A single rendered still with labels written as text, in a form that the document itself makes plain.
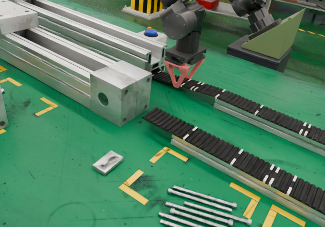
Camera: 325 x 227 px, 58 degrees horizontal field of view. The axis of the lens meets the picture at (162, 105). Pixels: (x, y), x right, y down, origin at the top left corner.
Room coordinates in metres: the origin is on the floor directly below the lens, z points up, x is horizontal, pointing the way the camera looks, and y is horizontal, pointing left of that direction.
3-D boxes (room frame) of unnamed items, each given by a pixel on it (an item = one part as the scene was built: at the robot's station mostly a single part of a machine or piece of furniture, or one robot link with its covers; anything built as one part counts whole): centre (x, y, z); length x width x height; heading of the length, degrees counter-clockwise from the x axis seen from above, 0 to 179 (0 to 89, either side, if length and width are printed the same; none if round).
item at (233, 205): (0.33, -0.09, 0.78); 0.11 x 0.01 x 0.01; 76
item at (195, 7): (0.69, -0.04, 0.97); 0.07 x 0.06 x 0.07; 157
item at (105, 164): (0.38, 0.08, 0.78); 0.05 x 0.03 x 0.01; 151
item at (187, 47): (0.70, -0.04, 0.91); 0.10 x 0.07 x 0.07; 148
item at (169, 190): (0.32, -0.08, 0.78); 0.11 x 0.01 x 0.01; 77
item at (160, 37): (0.91, 0.07, 0.81); 0.10 x 0.08 x 0.06; 148
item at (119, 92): (0.57, 0.09, 0.83); 0.12 x 0.09 x 0.10; 148
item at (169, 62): (0.69, -0.04, 0.84); 0.07 x 0.07 x 0.09; 58
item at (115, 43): (0.96, 0.37, 0.82); 0.80 x 0.10 x 0.09; 58
